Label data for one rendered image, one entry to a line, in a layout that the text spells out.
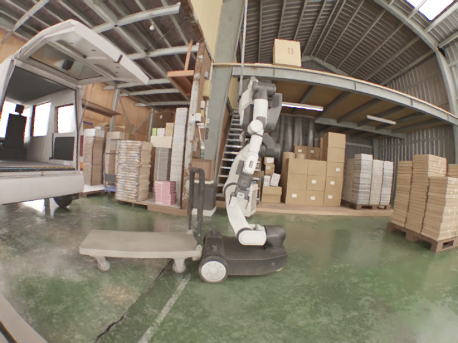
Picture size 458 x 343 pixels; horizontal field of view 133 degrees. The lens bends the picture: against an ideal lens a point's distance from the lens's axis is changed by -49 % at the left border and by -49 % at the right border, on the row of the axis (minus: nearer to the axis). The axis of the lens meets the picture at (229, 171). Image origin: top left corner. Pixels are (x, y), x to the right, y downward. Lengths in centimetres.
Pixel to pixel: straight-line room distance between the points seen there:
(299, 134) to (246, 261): 583
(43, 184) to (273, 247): 242
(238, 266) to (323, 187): 357
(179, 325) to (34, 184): 201
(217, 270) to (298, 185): 341
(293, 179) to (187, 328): 387
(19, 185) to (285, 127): 675
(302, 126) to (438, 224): 541
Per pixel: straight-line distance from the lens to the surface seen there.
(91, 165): 507
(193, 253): 140
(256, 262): 142
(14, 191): 237
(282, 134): 674
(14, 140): 446
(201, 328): 108
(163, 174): 363
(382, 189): 512
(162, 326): 109
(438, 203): 289
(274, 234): 154
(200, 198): 130
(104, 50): 184
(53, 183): 261
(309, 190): 455
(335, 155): 478
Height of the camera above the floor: 80
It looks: 2 degrees down
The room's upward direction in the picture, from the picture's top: 4 degrees clockwise
